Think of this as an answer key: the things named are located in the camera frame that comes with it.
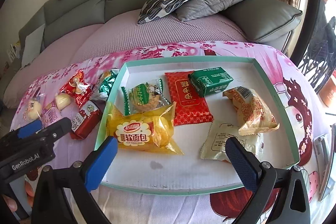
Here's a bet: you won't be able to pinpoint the clear round bun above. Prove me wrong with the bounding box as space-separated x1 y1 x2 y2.
23 100 43 122

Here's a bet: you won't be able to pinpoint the purple small cake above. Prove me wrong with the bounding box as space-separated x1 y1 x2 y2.
42 105 63 127

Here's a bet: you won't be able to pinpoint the red white small packet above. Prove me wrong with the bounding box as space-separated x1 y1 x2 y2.
70 101 102 140

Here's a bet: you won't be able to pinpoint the small yellow bun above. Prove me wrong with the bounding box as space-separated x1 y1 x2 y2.
55 93 71 111

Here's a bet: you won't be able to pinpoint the red good luck snack packet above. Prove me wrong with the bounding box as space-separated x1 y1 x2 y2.
60 69 93 108

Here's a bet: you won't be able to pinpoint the green white cracker packet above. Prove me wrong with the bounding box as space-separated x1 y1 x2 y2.
90 69 120 101

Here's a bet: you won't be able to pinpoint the yellow soft bread packet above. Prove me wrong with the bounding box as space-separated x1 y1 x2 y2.
106 103 183 155

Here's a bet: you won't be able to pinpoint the cream snack packet printed back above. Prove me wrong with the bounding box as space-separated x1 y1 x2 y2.
200 121 265 164

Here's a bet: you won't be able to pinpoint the orange beige biscuit packet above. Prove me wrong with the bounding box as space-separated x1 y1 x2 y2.
223 86 280 136

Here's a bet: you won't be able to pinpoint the green edged pastry packet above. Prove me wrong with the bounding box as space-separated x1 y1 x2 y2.
121 79 171 115

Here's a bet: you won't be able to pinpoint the white tray teal rim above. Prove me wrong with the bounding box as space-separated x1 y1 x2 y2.
102 56 299 196

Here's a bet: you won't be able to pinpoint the red gold packet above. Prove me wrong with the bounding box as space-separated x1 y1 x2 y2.
165 71 213 126

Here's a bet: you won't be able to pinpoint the dark green box packet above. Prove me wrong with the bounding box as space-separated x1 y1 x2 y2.
188 67 234 97

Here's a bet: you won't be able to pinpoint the books on side shelf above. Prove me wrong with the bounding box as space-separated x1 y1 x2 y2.
7 40 21 63

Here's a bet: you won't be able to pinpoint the light grey small pillow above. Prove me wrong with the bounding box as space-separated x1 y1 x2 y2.
21 24 45 68

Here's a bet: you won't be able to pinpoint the pink waffle seat cover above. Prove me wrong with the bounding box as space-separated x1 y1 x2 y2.
1 10 246 109

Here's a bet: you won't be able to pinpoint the black metal rack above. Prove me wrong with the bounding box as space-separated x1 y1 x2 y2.
298 1 335 93

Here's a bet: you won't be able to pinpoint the grey sofa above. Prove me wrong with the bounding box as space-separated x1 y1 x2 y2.
19 0 302 47

